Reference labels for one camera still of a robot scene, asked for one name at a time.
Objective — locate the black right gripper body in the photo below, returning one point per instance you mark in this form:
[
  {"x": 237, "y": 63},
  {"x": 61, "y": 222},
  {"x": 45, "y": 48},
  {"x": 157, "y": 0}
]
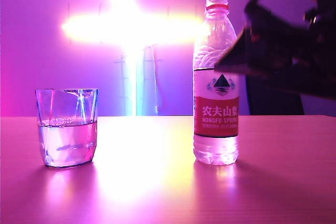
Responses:
[{"x": 317, "y": 58}]

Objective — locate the clear octagonal plastic cup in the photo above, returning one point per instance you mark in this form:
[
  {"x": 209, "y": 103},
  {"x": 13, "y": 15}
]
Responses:
[{"x": 67, "y": 134}]

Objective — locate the glowing white light bar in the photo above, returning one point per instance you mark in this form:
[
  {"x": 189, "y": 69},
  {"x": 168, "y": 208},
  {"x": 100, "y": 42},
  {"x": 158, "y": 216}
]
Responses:
[{"x": 110, "y": 28}]

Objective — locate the clear mineral water bottle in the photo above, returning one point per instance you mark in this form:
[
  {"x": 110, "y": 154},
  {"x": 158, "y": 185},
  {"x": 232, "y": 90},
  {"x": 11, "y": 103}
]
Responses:
[{"x": 216, "y": 119}]

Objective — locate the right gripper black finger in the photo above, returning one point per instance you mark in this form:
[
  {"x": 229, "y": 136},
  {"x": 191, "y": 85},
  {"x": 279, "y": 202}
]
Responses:
[
  {"x": 253, "y": 15},
  {"x": 257, "y": 53}
]

